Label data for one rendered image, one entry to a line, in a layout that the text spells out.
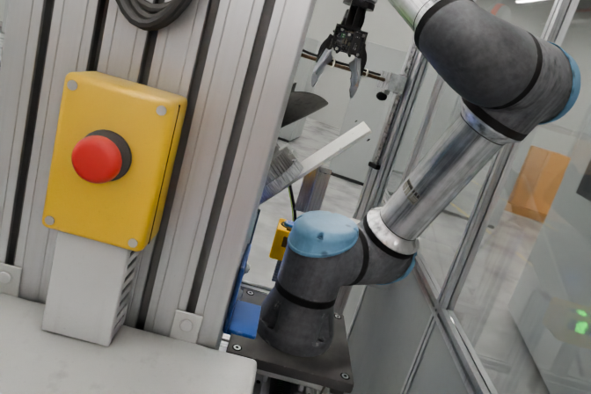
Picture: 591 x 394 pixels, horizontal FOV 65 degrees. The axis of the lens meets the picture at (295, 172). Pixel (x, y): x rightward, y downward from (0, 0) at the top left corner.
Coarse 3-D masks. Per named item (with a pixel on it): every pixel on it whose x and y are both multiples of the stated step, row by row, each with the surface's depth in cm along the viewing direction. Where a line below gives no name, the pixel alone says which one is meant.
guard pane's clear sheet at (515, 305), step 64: (512, 0) 143; (576, 0) 104; (576, 128) 90; (512, 192) 108; (576, 192) 84; (448, 256) 135; (512, 256) 100; (576, 256) 79; (512, 320) 93; (576, 320) 75; (512, 384) 87; (576, 384) 71
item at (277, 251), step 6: (282, 222) 133; (282, 228) 129; (276, 234) 128; (282, 234) 128; (276, 240) 128; (276, 246) 129; (270, 252) 129; (276, 252) 129; (282, 252) 129; (276, 258) 129; (282, 258) 129
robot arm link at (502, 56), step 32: (416, 0) 67; (448, 0) 62; (416, 32) 65; (448, 32) 61; (480, 32) 59; (512, 32) 60; (448, 64) 62; (480, 64) 60; (512, 64) 59; (480, 96) 62; (512, 96) 62
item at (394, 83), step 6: (384, 72) 189; (390, 72) 186; (390, 78) 186; (396, 78) 188; (402, 78) 189; (378, 84) 191; (384, 84) 188; (390, 84) 187; (396, 84) 189; (402, 84) 190; (390, 90) 188; (396, 90) 190; (402, 90) 191
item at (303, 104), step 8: (296, 96) 153; (304, 96) 155; (312, 96) 156; (288, 104) 158; (296, 104) 159; (304, 104) 160; (312, 104) 162; (320, 104) 163; (288, 112) 163; (296, 112) 164; (304, 112) 165; (312, 112) 166; (288, 120) 168
